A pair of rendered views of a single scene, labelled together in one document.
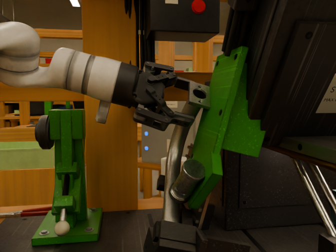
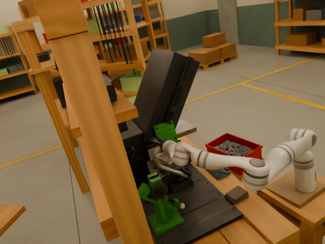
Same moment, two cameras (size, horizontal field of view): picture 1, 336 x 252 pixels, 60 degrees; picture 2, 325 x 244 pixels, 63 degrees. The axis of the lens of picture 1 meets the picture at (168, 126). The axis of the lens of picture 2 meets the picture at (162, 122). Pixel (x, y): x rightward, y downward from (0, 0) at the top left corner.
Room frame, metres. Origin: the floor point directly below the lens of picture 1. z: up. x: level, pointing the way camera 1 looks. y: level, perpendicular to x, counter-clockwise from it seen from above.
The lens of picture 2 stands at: (0.68, 1.24, 1.87)
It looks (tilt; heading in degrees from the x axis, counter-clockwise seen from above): 24 degrees down; 263
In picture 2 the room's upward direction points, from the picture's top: 13 degrees counter-clockwise
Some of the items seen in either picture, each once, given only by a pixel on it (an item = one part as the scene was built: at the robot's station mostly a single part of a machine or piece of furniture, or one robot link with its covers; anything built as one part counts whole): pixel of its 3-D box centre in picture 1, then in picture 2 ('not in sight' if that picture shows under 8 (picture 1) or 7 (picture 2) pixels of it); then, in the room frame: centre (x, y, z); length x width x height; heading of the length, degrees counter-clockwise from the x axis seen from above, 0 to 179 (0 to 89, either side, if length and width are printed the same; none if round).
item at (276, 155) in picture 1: (269, 147); (129, 152); (0.73, -0.26, 1.07); 0.30 x 0.18 x 0.34; 99
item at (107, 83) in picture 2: not in sight; (103, 91); (0.75, 0.15, 1.59); 0.15 x 0.07 x 0.07; 99
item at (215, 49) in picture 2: not in sight; (212, 50); (-2.13, -6.13, 0.37); 1.20 x 0.80 x 0.74; 18
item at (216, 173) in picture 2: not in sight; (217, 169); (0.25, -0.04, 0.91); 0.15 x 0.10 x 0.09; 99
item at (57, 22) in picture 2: not in sight; (56, 21); (0.87, -0.13, 1.89); 1.50 x 0.09 x 0.09; 99
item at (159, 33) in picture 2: not in sight; (124, 35); (0.02, -8.84, 1.12); 3.16 x 0.54 x 2.24; 10
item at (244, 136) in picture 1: (232, 111); (166, 138); (0.50, -0.11, 1.17); 0.13 x 0.12 x 0.20; 99
